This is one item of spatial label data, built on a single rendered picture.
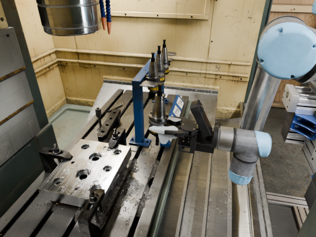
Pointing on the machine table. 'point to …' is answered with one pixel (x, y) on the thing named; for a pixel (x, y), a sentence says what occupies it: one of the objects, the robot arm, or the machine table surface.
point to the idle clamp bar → (111, 120)
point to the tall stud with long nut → (98, 116)
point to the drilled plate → (45, 188)
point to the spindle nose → (69, 17)
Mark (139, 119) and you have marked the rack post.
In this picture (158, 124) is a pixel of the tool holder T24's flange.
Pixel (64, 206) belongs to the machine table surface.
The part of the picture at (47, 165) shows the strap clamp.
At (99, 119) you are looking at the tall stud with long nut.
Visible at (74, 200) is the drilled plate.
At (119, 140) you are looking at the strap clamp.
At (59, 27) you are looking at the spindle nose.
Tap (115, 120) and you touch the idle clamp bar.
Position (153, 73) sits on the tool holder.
